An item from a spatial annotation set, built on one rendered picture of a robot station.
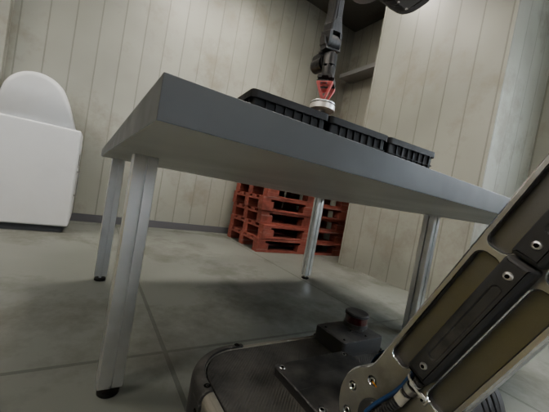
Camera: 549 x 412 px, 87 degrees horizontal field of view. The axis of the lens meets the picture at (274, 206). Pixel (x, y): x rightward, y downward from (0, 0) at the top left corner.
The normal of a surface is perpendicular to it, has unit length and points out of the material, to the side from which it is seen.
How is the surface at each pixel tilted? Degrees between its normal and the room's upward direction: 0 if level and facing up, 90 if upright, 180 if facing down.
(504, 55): 90
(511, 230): 90
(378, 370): 90
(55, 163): 90
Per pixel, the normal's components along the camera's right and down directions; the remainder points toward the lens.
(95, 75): 0.53, 0.12
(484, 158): -0.83, -0.13
